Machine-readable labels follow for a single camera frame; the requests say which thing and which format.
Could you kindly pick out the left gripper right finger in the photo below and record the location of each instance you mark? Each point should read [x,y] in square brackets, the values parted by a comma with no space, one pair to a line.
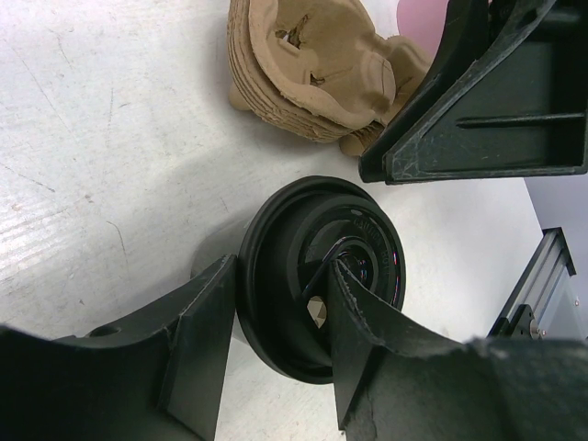
[397,380]

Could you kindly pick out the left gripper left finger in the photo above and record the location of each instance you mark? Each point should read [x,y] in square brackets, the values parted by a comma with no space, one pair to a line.
[155,374]

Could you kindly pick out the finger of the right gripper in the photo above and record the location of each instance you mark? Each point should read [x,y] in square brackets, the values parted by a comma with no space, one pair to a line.
[519,106]
[422,101]

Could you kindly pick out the brown cardboard cup carrier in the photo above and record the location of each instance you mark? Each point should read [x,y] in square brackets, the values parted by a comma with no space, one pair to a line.
[320,70]

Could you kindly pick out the black cup lid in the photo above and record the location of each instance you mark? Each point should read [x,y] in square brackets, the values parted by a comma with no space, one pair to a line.
[283,263]

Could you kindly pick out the dark translucent cup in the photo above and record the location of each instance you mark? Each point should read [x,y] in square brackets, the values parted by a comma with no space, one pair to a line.
[216,257]

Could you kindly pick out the pink cylindrical utensil holder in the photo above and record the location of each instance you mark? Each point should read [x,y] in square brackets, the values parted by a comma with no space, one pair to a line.
[422,21]

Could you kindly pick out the aluminium frame rail right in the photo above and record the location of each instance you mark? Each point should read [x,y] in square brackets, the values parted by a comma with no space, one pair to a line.
[542,305]

